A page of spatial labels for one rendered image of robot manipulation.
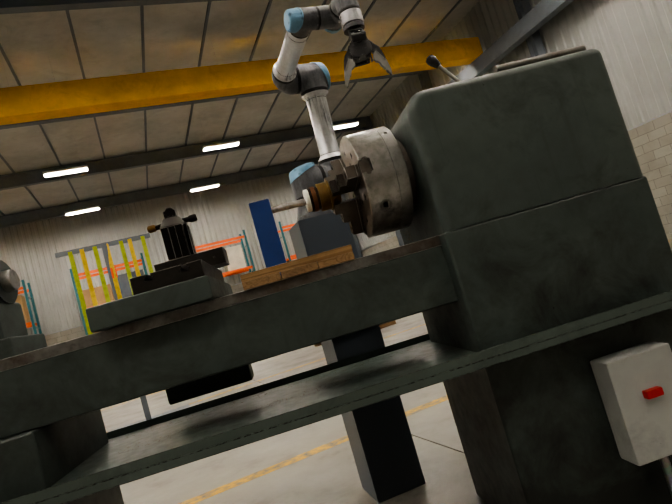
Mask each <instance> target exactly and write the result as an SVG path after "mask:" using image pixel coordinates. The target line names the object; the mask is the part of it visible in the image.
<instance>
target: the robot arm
mask: <svg viewBox="0 0 672 504"><path fill-rule="evenodd" d="M284 25H285V28H286V30H287V32H286V36H285V39H284V42H283V45H282V48H281V52H280V55H279V58H278V61H277V62H276V63H275V64H274V65H273V68H272V80H273V83H274V84H275V86H276V87H277V88H278V89H279V90H280V91H281V92H283V93H286V94H289V95H294V94H301V97H302V100H304V101H306V102H307V106H308V110H309V114H310V118H311V122H312V126H313V130H314V134H315V138H316V142H317V146H318V150H319V154H320V159H319V161H318V164H319V165H318V166H315V164H314V162H309V163H305V164H302V165H300V166H298V167H296V168H294V169H293V170H292V171H291V172H290V173H289V178H290V184H291V186H292V189H293V193H294V196H295V200H300V199H303V198H304V197H303V190H306V188H309V187H312V186H313V187H315V184H318V183H322V182H324V178H326V177H328V171H329V170H331V165H330V161H334V160H338V159H341V155H340V150H339V146H338V142H337V138H336V134H335V130H334V126H333V122H332V118H331V114H330V110H329V106H328V102H327V98H326V96H327V94H328V89H329V88H330V86H331V81H330V80H331V78H330V74H329V71H328V69H327V67H326V66H325V65H324V64H323V63H321V62H310V63H304V64H298V62H299V59H300V56H301V54H302V51H303V48H304V46H305V43H306V40H307V38H308V35H309V32H310V31H313V30H323V29H324V30H325V31H326V32H329V33H331V34H335V33H337V32H339V31H340V30H341V28H342V29H343V31H344V34H345V35H346V36H349V39H350V41H351V43H349V44H350V45H349V46H348V50H347V52H346V54H345V56H344V79H345V85H346V88H348V87H349V84H350V77H351V72H352V70H353V69H354V68H355V67H359V66H362V65H366V64H369V63H370V58H371V62H373V61H375V62H376V63H379V64H380V66H381V67H382V68H383V69H384V70H385V69H386V72H387V73H388V74H390V75H391V76H392V70H391V67H390V65H389V63H388V61H387V59H386V57H385V55H384V53H383V52H382V50H381V49H380V47H379V46H377V45H375V44H374V43H372V42H371V41H370V40H368V38H367V37H366V32H365V31H364V29H365V26H364V19H363V16H362V12H361V9H360V6H359V3H358V0H332V1H331V3H330V5H323V6H313V7H302V8H299V7H295V8H292V9H287V10H286V11H285V13H284ZM371 53H372V54H373V59H372V55H371ZM332 212H333V211H332V210H331V209H330V210H326V211H321V210H319V211H317V212H308V210H307V208H306V205H303V206H300V207H297V221H299V220H303V219H307V218H311V217H315V216H319V215H323V214H327V213H332Z"/></svg>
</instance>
